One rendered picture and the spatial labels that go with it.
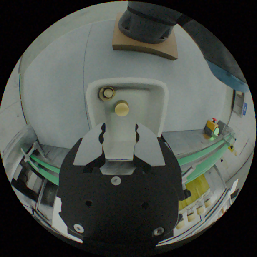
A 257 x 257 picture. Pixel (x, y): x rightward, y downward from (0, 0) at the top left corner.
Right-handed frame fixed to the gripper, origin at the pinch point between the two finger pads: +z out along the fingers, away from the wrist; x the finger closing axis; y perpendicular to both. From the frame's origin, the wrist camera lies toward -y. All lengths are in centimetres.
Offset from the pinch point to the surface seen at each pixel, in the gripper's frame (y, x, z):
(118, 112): 0.3, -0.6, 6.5
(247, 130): -27, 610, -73
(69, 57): -20.5, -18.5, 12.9
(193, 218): 23.9, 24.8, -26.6
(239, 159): 125, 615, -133
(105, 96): -3.3, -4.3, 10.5
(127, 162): 20.1, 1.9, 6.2
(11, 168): 13, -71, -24
